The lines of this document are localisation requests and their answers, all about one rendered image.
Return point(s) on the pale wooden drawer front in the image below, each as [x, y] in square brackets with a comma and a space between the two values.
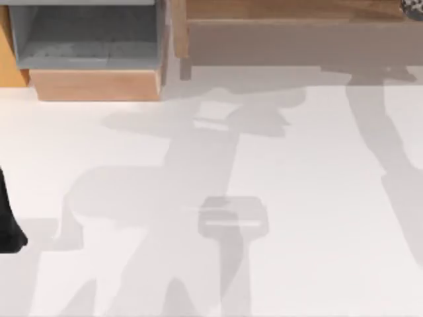
[94, 84]

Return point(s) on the wooden shelf unit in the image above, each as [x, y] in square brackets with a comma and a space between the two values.
[297, 39]

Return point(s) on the pulled-out grey drawer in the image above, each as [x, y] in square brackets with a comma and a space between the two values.
[89, 33]

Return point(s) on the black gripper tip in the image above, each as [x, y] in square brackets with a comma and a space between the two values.
[9, 228]

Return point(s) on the wooden cupboard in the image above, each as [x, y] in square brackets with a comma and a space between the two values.
[8, 49]

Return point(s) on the black and white speckled object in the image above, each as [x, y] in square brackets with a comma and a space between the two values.
[413, 8]

